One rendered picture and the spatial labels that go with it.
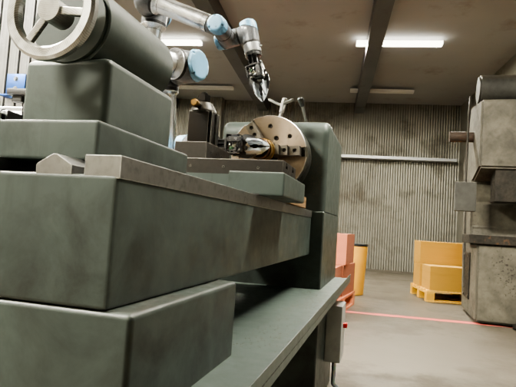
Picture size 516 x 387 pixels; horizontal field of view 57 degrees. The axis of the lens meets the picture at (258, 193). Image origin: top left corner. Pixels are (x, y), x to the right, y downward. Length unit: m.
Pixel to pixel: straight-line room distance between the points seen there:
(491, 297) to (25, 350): 4.62
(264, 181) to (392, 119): 9.79
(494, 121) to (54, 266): 4.77
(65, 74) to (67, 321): 0.37
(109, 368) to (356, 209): 10.09
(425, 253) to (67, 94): 6.06
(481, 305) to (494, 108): 1.87
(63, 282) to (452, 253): 6.24
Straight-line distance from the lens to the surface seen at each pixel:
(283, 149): 1.86
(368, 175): 10.67
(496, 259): 5.00
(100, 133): 0.68
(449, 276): 6.28
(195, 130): 1.45
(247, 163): 1.32
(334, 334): 2.33
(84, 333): 0.62
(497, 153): 5.10
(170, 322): 0.68
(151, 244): 0.68
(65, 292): 0.63
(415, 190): 10.75
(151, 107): 0.86
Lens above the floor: 0.79
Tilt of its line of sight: 4 degrees up
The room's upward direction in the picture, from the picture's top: 4 degrees clockwise
